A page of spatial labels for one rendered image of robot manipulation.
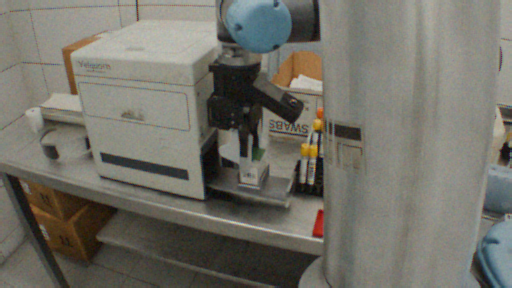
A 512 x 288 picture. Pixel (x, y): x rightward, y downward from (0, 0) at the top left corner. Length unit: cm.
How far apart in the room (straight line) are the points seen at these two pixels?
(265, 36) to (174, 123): 29
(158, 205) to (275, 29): 46
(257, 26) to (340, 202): 32
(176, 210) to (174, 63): 30
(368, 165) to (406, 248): 4
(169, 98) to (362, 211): 54
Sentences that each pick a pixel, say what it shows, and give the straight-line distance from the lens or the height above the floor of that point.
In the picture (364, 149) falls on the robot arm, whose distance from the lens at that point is 16.
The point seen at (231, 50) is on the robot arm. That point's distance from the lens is 59.
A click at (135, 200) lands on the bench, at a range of 81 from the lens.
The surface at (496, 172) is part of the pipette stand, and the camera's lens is 82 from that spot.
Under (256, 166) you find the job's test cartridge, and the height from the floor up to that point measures 97.
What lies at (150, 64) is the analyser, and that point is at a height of 116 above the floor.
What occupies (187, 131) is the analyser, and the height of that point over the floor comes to 104.
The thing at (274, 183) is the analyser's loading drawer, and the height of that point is 92.
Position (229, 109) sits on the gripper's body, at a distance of 64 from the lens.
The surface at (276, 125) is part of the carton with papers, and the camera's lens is 96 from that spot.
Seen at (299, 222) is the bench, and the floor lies 87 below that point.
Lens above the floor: 137
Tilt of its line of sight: 32 degrees down
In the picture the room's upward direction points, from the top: straight up
